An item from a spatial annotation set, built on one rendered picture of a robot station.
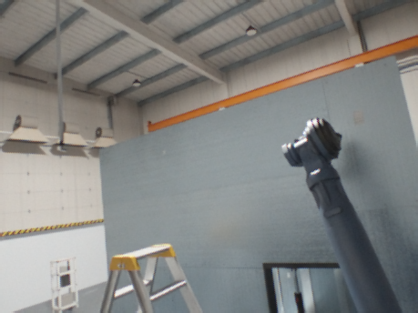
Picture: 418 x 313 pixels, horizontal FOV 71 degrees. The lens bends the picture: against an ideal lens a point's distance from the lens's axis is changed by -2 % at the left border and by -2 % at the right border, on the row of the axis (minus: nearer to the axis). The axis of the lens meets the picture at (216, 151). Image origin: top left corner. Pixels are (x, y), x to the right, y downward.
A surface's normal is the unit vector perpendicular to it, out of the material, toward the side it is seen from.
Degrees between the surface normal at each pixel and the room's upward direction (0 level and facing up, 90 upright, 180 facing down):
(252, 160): 90
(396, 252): 90
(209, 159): 90
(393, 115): 90
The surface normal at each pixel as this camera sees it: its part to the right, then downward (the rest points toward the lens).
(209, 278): -0.55, -0.07
